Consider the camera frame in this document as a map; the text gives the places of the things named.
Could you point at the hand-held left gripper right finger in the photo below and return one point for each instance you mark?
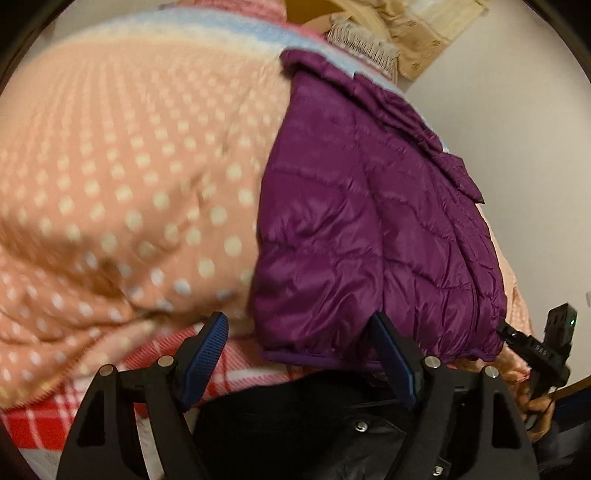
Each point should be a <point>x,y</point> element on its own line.
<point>392,360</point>

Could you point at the polka dot blanket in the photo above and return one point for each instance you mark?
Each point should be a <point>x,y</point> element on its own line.
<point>138,161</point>

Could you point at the person's right hand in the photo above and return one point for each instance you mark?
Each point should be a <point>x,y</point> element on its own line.
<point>540,415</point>

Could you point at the person's black clothing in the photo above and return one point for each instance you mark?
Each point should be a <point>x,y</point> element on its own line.
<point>300,424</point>

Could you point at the red plaid blanket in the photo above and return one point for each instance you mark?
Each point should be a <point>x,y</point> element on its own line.
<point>41,420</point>

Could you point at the wide beige floral curtain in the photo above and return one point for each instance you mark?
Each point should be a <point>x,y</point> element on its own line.
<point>429,32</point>

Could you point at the purple puffer jacket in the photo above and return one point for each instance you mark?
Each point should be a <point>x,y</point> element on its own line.
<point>369,230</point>

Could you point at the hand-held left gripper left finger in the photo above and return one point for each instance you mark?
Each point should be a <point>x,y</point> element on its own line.
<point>207,355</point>

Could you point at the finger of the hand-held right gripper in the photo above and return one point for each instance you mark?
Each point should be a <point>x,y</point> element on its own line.
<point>519,340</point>

